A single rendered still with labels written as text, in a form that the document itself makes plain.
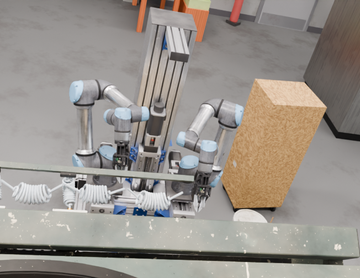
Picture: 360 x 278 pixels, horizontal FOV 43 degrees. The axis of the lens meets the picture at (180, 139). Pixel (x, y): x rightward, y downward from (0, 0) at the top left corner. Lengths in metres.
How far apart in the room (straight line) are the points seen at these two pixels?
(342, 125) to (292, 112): 2.38
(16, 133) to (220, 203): 2.19
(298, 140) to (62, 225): 2.99
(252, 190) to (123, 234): 2.99
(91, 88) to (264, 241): 1.41
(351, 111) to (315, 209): 1.68
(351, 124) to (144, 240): 5.07
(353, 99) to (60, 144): 3.55
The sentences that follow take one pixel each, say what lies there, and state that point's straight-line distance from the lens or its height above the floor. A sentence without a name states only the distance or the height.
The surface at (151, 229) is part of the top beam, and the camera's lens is 1.39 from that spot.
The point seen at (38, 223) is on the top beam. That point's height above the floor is 1.91.
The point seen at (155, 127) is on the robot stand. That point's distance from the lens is 2.67.
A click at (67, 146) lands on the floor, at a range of 4.79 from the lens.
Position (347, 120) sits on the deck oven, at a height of 0.31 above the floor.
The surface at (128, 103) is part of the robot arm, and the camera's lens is 2.34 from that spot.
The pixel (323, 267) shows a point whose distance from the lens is 1.06.
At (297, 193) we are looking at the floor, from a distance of 5.03.
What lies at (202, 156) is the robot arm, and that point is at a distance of 2.21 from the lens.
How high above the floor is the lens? 2.90
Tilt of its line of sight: 34 degrees down
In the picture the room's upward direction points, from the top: 15 degrees clockwise
